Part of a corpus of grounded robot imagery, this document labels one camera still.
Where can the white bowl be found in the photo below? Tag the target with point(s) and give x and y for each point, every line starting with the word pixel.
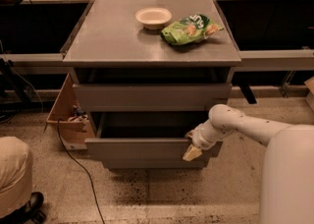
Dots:
pixel 153 18

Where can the grey drawer cabinet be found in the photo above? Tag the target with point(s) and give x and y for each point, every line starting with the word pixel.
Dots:
pixel 149 75

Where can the black shoe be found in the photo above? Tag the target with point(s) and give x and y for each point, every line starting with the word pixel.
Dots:
pixel 30 211

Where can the wooden box on floor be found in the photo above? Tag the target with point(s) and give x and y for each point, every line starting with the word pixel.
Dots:
pixel 64 118

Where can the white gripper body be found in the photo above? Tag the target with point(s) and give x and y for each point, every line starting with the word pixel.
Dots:
pixel 197 140

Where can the green chip bag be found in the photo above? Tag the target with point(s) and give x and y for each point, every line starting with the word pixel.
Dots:
pixel 190 29

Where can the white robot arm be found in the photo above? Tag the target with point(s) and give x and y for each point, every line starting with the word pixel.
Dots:
pixel 287 187

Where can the grey top drawer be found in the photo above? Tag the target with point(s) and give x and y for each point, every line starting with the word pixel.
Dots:
pixel 150 97

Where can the person's beige trouser leg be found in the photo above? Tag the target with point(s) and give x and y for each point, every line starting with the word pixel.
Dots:
pixel 16 161

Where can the grey metal rail frame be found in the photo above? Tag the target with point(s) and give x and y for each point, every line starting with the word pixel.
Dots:
pixel 278 58

